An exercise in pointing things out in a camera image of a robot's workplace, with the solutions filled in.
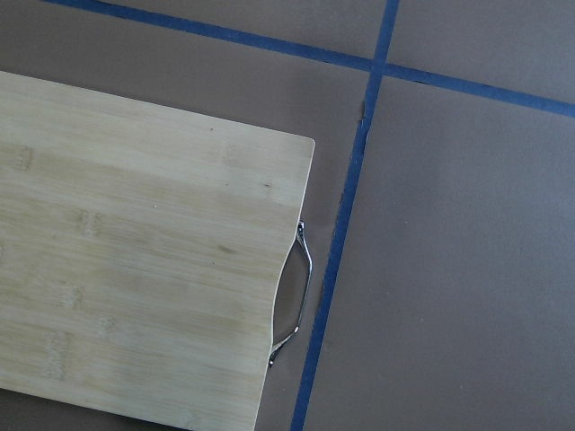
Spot bamboo cutting board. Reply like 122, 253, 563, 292
1, 73, 314, 430

